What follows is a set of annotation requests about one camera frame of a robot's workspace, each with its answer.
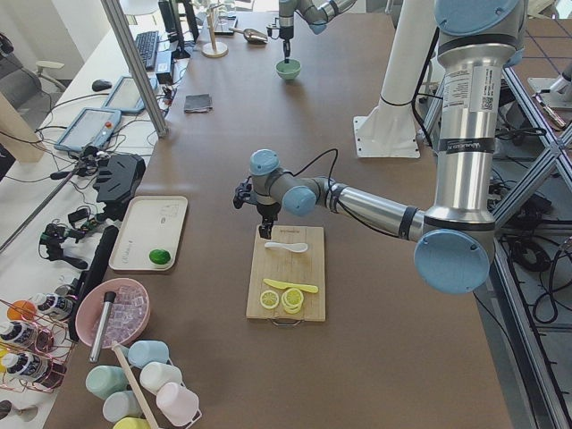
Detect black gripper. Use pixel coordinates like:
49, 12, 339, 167
282, 38, 290, 63
232, 176, 281, 239

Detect white ceramic spoon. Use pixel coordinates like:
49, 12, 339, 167
265, 241, 308, 253

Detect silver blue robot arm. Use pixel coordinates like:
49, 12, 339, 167
233, 1, 527, 294
278, 0, 356, 63

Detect light green bowl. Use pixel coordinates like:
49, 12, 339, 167
275, 59, 301, 81

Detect pink bowl with ice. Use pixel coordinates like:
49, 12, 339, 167
75, 278, 150, 349

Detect wooden cutting board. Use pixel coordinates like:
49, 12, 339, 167
246, 225, 326, 322

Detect metal scoop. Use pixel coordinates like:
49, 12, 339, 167
230, 27, 268, 45

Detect yellow plastic knife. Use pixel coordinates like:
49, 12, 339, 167
263, 278, 319, 294

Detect lemon slice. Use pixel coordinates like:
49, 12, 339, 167
281, 288, 304, 314
259, 290, 280, 310

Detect wooden mug tree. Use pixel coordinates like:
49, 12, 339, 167
201, 3, 228, 59

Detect grey folded cloth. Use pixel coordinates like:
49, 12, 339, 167
183, 94, 213, 114

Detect green lime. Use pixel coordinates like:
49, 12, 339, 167
148, 248, 172, 265

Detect cream plastic tray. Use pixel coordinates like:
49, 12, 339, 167
109, 196, 188, 272

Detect white mounting pole base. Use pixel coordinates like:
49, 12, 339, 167
354, 0, 439, 158

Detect black keyboard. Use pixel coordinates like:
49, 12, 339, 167
135, 30, 159, 71

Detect blue teach pendant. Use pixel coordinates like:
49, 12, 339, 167
54, 108, 122, 153
103, 76, 145, 115

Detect metal muddler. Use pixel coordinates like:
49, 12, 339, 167
88, 291, 116, 364

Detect blue cup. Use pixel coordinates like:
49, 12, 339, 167
128, 340, 170, 369

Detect black computer mouse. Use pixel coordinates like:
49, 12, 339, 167
91, 80, 113, 92

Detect pink cup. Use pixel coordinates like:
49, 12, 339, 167
156, 382, 201, 426

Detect green cup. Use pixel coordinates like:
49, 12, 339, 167
85, 366, 129, 400

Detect orange fruit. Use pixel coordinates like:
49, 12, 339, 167
6, 300, 37, 321

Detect aluminium frame post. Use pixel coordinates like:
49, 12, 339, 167
101, 0, 168, 138

